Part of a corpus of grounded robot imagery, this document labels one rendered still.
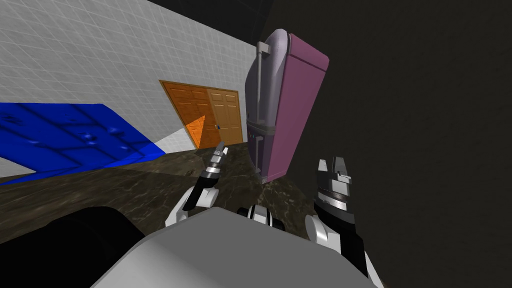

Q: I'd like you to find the light orange door leaf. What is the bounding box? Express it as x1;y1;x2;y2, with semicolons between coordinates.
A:
206;88;245;146

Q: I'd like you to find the grey long door handle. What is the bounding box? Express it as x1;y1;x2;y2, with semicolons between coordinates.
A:
255;41;273;122

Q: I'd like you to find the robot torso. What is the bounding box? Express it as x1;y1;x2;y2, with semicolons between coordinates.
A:
91;203;386;288

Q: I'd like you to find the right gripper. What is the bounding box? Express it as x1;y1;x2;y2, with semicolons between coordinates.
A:
315;156;353;201

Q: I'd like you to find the dark orange door leaf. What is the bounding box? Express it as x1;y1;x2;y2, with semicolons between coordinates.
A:
159;79;223;151

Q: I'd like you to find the grey tall refrigerator door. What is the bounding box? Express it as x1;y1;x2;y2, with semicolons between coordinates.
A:
244;28;292;130

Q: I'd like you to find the purple refrigerator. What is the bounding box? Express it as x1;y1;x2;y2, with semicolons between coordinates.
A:
244;28;331;185

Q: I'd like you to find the grey short door handle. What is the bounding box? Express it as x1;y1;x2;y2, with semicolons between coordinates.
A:
255;135;264;174

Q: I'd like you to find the blue cabinet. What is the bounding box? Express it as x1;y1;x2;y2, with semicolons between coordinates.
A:
0;102;167;186

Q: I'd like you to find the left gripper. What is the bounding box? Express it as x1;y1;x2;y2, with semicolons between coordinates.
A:
206;141;230;171

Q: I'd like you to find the grey short refrigerator door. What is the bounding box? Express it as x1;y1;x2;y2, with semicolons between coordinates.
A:
246;119;278;184

